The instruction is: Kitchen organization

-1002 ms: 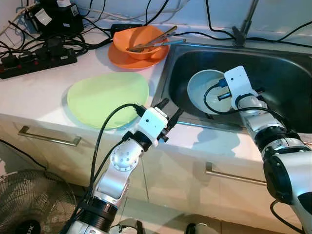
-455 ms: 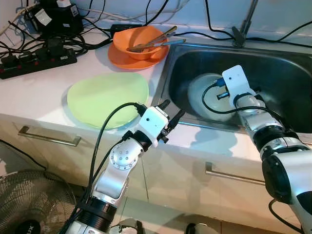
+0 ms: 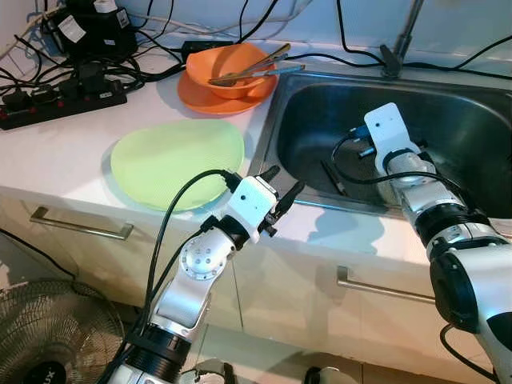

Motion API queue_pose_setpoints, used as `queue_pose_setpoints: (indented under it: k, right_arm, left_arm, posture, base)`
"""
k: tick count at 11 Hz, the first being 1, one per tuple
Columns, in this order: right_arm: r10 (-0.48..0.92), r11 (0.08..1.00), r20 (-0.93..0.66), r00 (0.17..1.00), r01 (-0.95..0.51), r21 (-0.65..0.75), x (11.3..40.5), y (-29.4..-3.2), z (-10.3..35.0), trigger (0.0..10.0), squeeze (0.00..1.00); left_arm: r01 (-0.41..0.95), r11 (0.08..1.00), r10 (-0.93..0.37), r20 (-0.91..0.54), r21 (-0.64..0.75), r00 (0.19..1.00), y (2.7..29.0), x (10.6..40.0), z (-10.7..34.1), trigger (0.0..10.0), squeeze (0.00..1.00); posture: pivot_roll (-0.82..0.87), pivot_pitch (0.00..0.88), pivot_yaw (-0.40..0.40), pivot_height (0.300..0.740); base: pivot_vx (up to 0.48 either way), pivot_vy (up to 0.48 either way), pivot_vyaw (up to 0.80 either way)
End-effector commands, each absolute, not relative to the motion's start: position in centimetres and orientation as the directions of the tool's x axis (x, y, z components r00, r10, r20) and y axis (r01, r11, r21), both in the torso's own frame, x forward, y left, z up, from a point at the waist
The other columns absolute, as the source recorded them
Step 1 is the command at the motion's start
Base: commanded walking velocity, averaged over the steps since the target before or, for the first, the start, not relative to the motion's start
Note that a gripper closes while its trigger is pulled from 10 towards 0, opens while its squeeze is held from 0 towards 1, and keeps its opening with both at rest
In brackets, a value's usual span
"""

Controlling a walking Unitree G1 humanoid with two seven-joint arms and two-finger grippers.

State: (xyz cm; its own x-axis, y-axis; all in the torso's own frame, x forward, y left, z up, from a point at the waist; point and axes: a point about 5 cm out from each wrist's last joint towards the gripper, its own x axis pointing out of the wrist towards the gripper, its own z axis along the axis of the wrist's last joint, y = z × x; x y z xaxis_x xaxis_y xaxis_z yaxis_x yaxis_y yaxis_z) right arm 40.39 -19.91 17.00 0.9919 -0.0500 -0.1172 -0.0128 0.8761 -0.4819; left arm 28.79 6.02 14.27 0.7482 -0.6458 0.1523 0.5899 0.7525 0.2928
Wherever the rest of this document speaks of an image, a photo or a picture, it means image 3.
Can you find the flat black power adapter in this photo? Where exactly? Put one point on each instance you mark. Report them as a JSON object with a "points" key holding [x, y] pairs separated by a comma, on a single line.
{"points": [[204, 46]]}

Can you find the dark thin stick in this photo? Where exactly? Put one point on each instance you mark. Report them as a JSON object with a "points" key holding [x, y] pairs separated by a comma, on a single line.
{"points": [[342, 188]]}

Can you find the steel sink faucet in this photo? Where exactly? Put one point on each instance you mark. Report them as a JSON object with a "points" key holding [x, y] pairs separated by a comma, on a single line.
{"points": [[392, 60]]}

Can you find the grey left robot foot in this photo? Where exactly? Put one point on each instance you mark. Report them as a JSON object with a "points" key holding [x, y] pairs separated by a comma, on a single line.
{"points": [[210, 374]]}

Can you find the orange bowl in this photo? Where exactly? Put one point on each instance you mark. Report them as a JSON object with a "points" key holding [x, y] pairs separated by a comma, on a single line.
{"points": [[228, 60]]}

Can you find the orange plate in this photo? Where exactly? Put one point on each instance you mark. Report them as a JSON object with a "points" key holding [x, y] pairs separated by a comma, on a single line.
{"points": [[196, 100]]}

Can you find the grey floor fan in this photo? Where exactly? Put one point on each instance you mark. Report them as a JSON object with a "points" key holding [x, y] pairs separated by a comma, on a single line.
{"points": [[48, 336]]}

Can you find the stainless steel sink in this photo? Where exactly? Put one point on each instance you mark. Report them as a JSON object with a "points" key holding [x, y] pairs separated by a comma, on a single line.
{"points": [[312, 120]]}

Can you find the blue patterned chopstick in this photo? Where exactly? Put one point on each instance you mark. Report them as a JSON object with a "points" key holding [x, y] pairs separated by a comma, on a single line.
{"points": [[280, 70]]}

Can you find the grey robot foot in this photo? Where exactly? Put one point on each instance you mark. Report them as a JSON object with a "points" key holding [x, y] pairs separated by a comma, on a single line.
{"points": [[210, 374], [324, 376]]}

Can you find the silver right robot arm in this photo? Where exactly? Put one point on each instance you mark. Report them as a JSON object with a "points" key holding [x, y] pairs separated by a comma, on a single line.
{"points": [[472, 280]]}

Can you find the grey right robot foot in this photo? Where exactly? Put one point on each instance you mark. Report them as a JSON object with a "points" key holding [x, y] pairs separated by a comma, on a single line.
{"points": [[324, 376]]}

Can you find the green plate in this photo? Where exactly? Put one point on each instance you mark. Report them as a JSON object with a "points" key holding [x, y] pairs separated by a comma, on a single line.
{"points": [[172, 160]]}

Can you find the black battery charger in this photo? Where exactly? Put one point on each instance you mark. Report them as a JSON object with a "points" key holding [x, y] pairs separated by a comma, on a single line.
{"points": [[104, 40]]}

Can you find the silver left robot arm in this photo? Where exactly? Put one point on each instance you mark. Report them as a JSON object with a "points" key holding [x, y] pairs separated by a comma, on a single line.
{"points": [[188, 292]]}

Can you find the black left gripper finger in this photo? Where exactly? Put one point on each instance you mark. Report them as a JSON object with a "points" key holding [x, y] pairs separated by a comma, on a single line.
{"points": [[294, 194], [270, 174]]}

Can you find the black power strip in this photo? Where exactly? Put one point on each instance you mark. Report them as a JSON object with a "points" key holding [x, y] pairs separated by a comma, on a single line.
{"points": [[56, 104]]}

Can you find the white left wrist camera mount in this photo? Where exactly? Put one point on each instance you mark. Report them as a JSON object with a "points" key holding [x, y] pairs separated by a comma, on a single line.
{"points": [[252, 204]]}

